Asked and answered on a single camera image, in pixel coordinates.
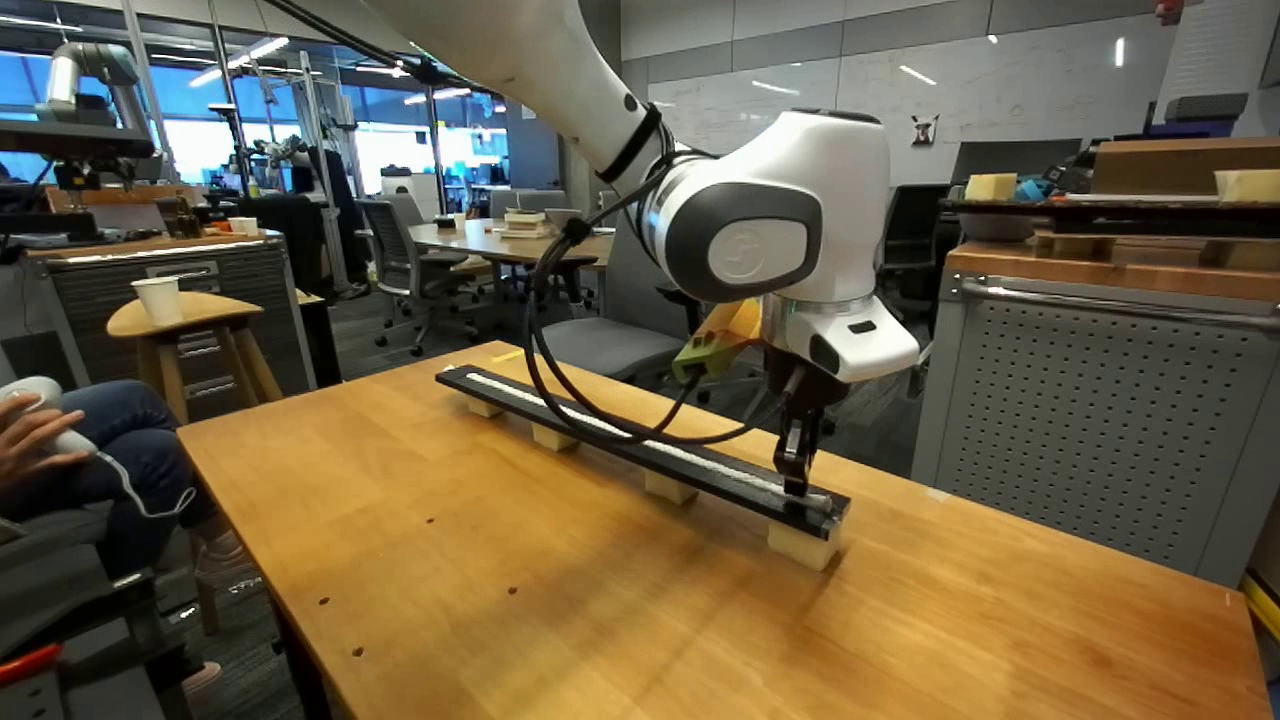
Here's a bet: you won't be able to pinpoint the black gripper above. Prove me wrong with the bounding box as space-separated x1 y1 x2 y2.
770 348 853 508

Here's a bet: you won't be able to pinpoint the grey perforated metal cabinet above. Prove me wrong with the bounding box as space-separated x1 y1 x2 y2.
913 236 1280 592

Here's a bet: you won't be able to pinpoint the dark drawer cabinet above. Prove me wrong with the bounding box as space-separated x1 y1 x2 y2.
19 229 319 423

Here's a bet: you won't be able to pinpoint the grey office chair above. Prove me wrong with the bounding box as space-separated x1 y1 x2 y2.
532 216 703 392

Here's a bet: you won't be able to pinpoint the white handheld controller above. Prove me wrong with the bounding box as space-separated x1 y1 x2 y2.
0 371 109 464

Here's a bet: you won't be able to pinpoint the person's hand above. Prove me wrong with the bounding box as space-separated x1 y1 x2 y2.
0 392 94 486

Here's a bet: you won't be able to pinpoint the white lamp head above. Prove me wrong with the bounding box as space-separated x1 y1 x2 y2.
35 35 89 120

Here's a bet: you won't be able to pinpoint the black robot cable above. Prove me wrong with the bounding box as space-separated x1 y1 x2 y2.
516 151 778 453

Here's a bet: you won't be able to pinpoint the round wooden stool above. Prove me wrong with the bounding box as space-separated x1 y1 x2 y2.
99 287 291 428

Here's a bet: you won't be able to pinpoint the long black grooved rail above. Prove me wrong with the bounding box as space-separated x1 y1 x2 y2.
433 361 857 543

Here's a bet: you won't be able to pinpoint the light sneaker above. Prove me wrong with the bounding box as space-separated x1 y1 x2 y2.
176 656 228 702

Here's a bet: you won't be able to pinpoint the yellow foam block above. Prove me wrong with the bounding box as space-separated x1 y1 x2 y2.
1214 167 1280 209
962 167 1026 209

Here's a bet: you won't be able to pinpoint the yellow bar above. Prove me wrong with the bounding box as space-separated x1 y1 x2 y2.
1241 573 1280 646

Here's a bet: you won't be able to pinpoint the brown cardboard box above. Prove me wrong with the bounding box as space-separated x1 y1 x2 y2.
1089 137 1280 200

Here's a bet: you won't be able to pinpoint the black mesh office chair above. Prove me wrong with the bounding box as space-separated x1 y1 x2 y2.
352 190 451 355

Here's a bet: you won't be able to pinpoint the person's leg in jeans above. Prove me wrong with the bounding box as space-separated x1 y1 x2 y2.
0 377 201 585

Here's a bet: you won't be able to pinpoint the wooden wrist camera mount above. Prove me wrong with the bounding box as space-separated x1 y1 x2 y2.
673 295 774 384

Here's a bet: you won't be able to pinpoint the beige stacked boxes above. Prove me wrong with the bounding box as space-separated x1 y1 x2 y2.
498 209 552 242

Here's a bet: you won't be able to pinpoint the black tray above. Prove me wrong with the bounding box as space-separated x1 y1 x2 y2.
936 190 1280 242

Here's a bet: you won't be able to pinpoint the red chair part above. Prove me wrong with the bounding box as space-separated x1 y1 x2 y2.
0 641 68 691

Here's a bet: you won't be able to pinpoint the white paper cup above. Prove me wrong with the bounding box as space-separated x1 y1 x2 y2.
130 271 190 322

